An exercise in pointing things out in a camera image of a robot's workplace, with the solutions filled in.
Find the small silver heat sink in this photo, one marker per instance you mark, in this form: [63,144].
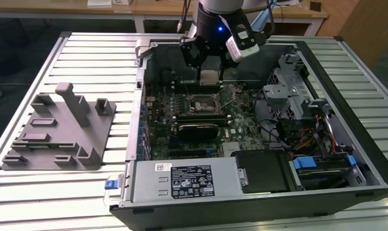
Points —
[231,148]

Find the white box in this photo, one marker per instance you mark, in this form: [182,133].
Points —
[122,2]
[99,3]

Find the black open PC case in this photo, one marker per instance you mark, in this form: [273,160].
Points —
[214,211]

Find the hard disk in blue carrier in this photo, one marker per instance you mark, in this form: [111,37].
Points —
[305,163]

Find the green RAM stick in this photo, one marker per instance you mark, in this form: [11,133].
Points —
[43,145]

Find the CPU socket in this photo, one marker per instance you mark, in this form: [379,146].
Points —
[202,103]

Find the grey plastic parts rack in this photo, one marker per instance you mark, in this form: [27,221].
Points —
[94,134]

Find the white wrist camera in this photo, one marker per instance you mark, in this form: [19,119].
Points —
[242,51]

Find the blue case latch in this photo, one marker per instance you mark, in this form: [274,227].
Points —
[111,184]

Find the small brown box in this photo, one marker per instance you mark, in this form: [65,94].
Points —
[315,6]

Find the wooden desk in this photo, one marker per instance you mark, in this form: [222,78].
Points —
[69,10]

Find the black plastic cover box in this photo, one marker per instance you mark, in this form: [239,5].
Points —
[265,170]

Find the black graphics card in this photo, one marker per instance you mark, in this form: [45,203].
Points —
[198,132]

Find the wooden cabinet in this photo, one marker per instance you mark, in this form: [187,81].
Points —
[367,29]

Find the round coin battery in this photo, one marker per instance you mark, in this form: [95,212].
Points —
[241,88]

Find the black RAM slot bank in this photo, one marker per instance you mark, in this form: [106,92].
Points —
[201,119]
[182,86]

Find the silver CPU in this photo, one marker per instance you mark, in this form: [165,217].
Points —
[210,77]

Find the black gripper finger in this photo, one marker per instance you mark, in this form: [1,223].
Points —
[230,62]
[193,53]

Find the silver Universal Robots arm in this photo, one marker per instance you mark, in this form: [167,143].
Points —
[218,4]

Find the green motherboard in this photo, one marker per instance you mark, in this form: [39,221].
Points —
[249,115]

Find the thin metal locking lever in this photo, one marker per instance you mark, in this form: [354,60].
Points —
[230,102]
[187,86]

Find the grey metal drive cage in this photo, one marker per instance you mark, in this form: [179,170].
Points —
[278,92]

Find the silver power supply unit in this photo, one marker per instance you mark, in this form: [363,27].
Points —
[149,183]

